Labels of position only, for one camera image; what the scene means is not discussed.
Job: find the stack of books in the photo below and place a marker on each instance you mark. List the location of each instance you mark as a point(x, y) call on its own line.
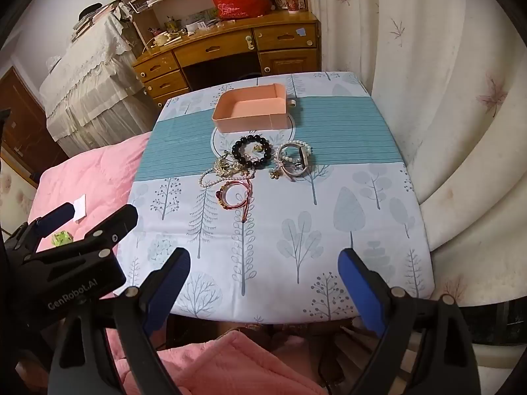
point(88, 18)

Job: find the floral ceramic jar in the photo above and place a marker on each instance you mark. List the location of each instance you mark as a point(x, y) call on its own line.
point(279, 0)

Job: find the lace cloth covered cabinet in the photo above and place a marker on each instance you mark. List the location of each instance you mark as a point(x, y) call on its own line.
point(90, 78)

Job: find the jewellery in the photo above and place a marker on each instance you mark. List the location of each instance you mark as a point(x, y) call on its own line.
point(204, 181)

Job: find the pink fleece pants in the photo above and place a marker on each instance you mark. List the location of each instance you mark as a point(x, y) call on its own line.
point(230, 366)

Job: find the pink blanket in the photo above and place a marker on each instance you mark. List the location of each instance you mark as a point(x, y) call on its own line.
point(94, 173)

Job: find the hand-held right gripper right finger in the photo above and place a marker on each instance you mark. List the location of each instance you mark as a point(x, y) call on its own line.
point(364, 292)

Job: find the wooden desk with drawers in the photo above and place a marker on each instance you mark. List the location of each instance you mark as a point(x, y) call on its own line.
point(222, 45)

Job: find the gold flower brooch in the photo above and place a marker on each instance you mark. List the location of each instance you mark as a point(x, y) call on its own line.
point(275, 174)

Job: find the white paper slip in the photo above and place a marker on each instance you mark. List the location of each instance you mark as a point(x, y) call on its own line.
point(80, 210)

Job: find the small gold charm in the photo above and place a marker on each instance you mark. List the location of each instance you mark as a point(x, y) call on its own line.
point(257, 147)

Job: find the brown wooden door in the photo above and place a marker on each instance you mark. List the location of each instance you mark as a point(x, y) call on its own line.
point(20, 119)

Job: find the red and white cup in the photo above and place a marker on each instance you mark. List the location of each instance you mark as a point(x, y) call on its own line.
point(291, 0)

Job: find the tree print tablecloth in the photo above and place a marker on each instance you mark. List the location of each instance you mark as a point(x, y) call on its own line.
point(329, 222)

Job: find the white floral curtain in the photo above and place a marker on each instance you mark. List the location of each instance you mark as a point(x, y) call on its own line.
point(432, 70)

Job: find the pink plastic tray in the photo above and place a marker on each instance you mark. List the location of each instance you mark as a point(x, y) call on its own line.
point(247, 122)

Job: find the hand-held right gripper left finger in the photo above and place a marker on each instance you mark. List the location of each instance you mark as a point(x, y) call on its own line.
point(162, 296)

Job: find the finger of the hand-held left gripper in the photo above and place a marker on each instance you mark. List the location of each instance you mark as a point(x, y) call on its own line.
point(119, 222)
point(55, 215)

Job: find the silver bangle watch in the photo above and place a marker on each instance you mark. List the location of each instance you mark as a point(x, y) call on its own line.
point(305, 155)

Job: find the wooden desk hutch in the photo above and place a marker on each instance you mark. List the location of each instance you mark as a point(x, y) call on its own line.
point(138, 18)

